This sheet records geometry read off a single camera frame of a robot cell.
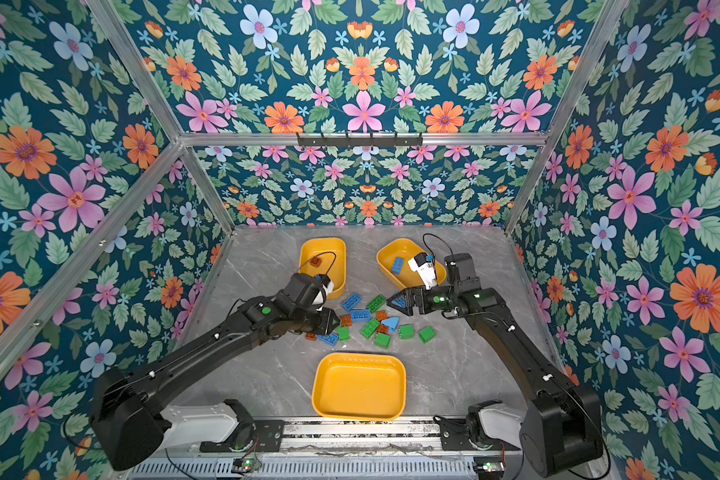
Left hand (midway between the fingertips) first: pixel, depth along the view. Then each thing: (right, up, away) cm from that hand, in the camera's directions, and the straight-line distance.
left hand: (341, 317), depth 76 cm
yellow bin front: (+4, -21, +7) cm, 23 cm away
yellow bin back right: (+15, +15, +33) cm, 39 cm away
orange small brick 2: (-12, -9, +14) cm, 20 cm away
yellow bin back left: (-11, +16, +33) cm, 38 cm away
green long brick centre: (+7, -7, +14) cm, 17 cm away
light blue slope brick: (+14, -5, +15) cm, 21 cm away
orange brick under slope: (+11, -7, +14) cm, 19 cm away
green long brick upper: (+9, 0, +20) cm, 22 cm away
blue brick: (+16, +12, +30) cm, 36 cm away
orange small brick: (-13, +14, +31) cm, 36 cm away
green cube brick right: (+18, -8, +15) cm, 25 cm away
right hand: (+15, +5, -1) cm, 16 cm away
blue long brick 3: (-5, -10, +13) cm, 17 cm away
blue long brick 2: (+4, -3, +17) cm, 18 cm away
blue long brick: (+1, +1, +20) cm, 20 cm away
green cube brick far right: (+24, -8, +13) cm, 29 cm away
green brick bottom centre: (+11, -10, +12) cm, 19 cm away
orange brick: (+10, -3, +18) cm, 21 cm away
